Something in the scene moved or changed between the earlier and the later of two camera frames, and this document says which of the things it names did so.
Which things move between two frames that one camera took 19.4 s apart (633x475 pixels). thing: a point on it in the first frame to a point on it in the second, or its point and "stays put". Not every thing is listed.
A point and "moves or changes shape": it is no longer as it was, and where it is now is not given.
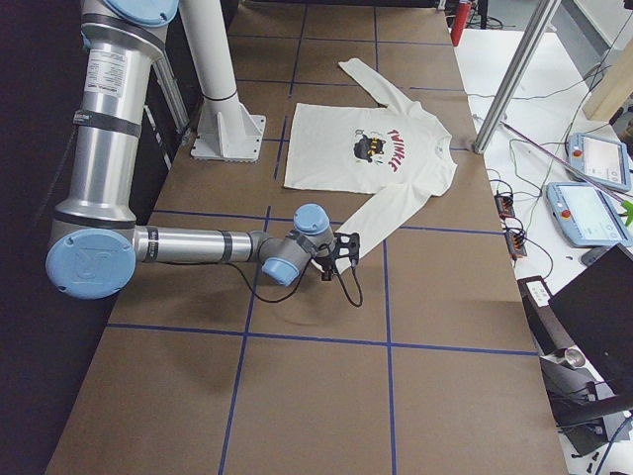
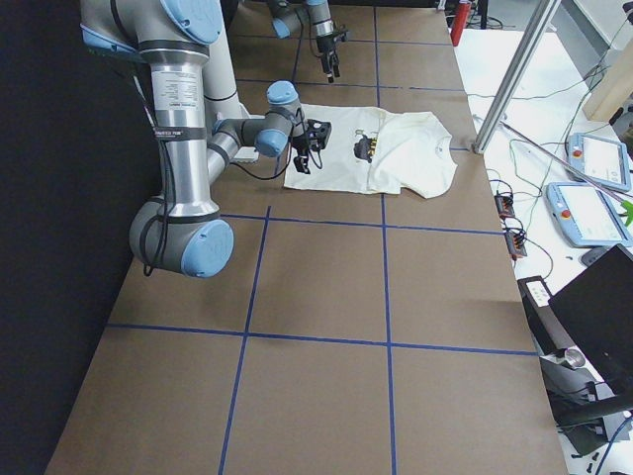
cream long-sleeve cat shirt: [398, 152] moves or changes shape
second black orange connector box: [515, 243] stays put
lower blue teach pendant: [586, 215] stays put
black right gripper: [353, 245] to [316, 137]
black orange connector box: [504, 203] stays put
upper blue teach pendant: [602, 160] stays put
